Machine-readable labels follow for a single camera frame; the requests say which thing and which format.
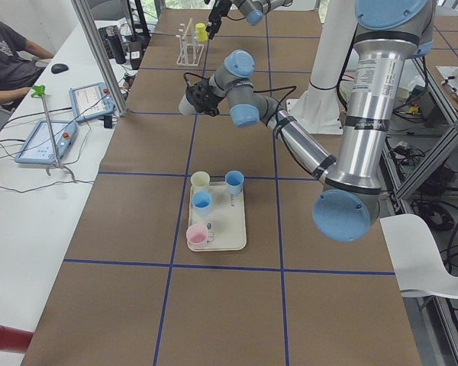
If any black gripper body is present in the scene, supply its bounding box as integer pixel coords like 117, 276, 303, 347
185, 78, 220, 117
207, 0, 232, 33

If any grey plastic cup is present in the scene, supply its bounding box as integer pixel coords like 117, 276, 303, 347
179, 95, 196, 116

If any yellow plastic cup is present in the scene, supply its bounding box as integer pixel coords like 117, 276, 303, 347
195, 22, 208, 43

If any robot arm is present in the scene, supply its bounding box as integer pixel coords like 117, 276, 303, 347
206, 0, 293, 39
179, 1, 436, 242

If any pale yellow cup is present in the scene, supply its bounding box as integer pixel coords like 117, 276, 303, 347
190, 171, 211, 192

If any light blue cup rear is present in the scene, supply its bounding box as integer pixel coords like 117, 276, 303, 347
224, 170, 245, 195

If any blue plastic cup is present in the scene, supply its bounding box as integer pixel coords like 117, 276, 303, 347
191, 191, 212, 217

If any pink plastic cup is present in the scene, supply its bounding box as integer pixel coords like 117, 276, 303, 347
185, 223, 208, 250

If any black bottle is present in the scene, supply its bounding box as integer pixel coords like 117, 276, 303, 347
105, 26, 126, 65

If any far teach pendant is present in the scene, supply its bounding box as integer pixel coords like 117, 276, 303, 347
69, 82, 115, 124

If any teach pendant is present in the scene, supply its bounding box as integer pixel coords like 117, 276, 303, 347
69, 82, 115, 124
14, 120, 77, 165

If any white plastic tray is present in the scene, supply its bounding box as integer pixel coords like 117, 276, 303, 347
187, 181, 247, 252

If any black computer mouse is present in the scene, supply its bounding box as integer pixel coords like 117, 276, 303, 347
50, 63, 69, 75

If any near teach pendant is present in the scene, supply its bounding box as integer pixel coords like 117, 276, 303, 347
14, 120, 77, 165

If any person in grey shirt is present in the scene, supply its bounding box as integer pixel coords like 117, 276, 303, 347
0, 21, 54, 107

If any white chair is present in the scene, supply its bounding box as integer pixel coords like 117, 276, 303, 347
379, 213, 458, 300

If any red cylinder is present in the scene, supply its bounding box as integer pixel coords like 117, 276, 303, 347
0, 325, 34, 354

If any white wire cup rack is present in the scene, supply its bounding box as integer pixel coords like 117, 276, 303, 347
176, 18, 207, 67

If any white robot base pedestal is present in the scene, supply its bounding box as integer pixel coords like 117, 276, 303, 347
288, 0, 357, 135

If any aluminium frame post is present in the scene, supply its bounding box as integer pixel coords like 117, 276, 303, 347
71, 0, 127, 117

